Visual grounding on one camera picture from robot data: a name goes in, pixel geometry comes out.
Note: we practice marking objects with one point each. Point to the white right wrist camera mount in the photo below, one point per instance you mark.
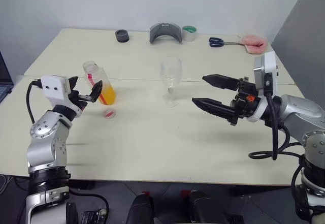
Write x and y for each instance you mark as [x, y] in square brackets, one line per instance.
[270, 61]

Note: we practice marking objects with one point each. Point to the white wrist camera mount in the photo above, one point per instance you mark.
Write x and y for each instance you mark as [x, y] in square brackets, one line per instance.
[54, 88]
[270, 61]

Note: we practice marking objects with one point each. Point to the tape roll with green core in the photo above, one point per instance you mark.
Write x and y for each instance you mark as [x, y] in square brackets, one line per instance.
[189, 34]

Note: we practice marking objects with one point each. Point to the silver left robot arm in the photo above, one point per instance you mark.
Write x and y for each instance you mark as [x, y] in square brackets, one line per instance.
[43, 142]

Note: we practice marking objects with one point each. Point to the pink cloth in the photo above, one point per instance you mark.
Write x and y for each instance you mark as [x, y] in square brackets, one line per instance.
[254, 43]

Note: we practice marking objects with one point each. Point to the clear bottle with orange juice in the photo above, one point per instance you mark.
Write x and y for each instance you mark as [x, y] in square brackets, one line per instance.
[108, 97]

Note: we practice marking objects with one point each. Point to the dark laptop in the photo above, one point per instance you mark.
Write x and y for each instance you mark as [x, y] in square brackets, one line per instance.
[4, 81]

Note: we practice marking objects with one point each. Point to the grey partition panel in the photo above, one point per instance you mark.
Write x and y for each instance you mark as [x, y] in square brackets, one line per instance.
[302, 26]

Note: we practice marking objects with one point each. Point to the clear wine glass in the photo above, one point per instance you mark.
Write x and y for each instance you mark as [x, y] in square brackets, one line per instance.
[171, 71]

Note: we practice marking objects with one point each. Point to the white red bottle cap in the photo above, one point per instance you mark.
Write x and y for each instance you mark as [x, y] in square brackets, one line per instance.
[109, 114]

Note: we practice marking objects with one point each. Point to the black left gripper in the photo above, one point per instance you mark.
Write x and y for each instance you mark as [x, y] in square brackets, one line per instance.
[76, 99]

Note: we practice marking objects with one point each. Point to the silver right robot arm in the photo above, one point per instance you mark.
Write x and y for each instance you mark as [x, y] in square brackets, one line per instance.
[299, 109]

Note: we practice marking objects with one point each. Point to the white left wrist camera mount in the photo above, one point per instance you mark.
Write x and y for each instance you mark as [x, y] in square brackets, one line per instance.
[54, 88]

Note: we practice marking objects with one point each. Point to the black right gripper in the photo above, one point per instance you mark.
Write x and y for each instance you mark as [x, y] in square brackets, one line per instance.
[245, 99]

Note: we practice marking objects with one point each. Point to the grey curved visor piece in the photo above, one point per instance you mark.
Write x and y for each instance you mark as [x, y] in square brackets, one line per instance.
[155, 33]

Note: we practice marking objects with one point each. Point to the dark rounded shape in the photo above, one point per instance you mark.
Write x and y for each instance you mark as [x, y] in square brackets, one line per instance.
[205, 207]
[141, 208]

